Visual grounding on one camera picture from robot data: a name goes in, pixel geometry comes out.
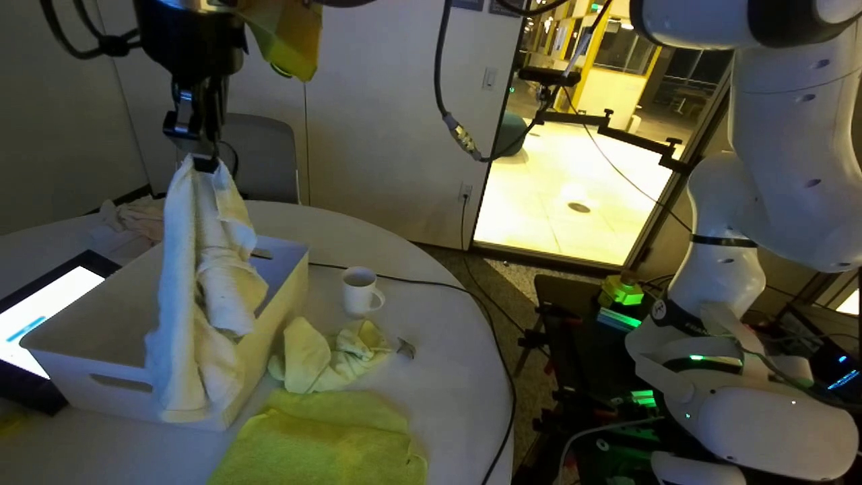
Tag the black camera stand clamp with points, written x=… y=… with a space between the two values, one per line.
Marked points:
x=675 y=155

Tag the white plastic box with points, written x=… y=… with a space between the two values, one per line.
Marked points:
x=71 y=372

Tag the yellow-green microfiber towel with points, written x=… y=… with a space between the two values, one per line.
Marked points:
x=323 y=439

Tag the pink crumpled cloth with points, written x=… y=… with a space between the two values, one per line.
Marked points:
x=135 y=218

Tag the tablet device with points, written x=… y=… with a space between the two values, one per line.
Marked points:
x=45 y=312

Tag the white cloth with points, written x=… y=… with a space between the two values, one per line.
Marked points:
x=203 y=285

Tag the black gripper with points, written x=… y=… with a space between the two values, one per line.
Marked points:
x=189 y=40

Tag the wall poster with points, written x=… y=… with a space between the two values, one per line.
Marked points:
x=508 y=7
x=467 y=3

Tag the small dark object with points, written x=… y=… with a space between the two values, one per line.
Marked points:
x=404 y=345

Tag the grey chair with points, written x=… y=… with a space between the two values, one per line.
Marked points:
x=271 y=152

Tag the small pale yellow cloth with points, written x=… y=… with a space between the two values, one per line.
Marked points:
x=311 y=354

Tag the black equipment cart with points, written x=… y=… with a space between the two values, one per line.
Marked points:
x=567 y=358

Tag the white mug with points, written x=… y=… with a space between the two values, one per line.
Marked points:
x=362 y=294

